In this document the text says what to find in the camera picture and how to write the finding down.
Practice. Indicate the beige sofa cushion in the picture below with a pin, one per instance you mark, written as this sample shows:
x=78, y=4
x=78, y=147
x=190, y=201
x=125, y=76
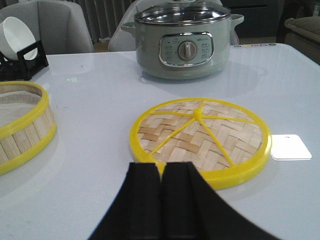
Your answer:
x=304, y=33

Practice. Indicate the grey-green electric cooking pot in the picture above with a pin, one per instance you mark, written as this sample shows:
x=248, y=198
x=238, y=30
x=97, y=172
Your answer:
x=181, y=52

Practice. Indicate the black bowl rack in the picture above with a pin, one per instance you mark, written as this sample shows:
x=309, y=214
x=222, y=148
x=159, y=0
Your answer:
x=23, y=69

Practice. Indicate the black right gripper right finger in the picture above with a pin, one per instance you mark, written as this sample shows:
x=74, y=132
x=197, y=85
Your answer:
x=191, y=209

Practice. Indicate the bamboo steamer basket center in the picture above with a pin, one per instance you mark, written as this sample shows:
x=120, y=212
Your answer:
x=27, y=123

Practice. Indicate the yellow bamboo steamer lid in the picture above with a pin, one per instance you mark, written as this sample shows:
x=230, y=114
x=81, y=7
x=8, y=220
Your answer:
x=227, y=143

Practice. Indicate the grey chair left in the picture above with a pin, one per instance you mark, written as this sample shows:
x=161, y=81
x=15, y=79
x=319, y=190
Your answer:
x=60, y=25

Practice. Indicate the white bowl rightmost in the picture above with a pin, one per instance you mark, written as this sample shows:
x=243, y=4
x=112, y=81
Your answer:
x=15, y=35

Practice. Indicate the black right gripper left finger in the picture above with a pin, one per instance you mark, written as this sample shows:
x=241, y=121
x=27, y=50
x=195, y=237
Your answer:
x=135, y=212

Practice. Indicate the glass pot lid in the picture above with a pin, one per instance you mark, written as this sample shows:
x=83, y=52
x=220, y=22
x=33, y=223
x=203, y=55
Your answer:
x=183, y=12

